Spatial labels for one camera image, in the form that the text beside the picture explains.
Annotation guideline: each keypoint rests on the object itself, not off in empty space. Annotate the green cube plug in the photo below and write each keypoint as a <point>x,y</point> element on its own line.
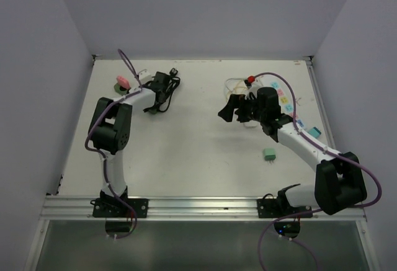
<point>269,155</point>

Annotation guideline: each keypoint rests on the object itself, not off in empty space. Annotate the teal cube plug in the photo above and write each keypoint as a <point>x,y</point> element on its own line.
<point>315,132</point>

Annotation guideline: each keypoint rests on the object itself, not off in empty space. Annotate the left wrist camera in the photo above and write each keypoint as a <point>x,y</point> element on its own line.
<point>144,76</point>

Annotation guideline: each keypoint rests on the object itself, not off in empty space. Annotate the pink plug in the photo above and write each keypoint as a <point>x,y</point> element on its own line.
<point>123,82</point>

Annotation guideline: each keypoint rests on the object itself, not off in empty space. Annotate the aluminium mounting rail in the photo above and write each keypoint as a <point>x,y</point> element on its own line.
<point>63,207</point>

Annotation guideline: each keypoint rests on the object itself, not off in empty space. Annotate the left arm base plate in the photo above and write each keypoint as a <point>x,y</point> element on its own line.
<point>107,206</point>

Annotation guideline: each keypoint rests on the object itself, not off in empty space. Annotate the green power strip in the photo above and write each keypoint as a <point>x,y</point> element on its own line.
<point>120,90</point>

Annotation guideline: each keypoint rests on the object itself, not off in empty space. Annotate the white multi-socket power strip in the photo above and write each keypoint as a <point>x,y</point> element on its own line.
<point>285,97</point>

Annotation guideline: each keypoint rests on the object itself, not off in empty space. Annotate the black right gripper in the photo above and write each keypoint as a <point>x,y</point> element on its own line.
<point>236,101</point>

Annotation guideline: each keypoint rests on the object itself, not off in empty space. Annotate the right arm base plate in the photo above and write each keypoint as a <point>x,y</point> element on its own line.
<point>274,208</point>

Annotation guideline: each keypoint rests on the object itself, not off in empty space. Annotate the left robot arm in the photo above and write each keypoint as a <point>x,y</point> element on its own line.
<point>109,131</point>

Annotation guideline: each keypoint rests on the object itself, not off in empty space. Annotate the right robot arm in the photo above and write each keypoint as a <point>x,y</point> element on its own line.
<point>338,180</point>

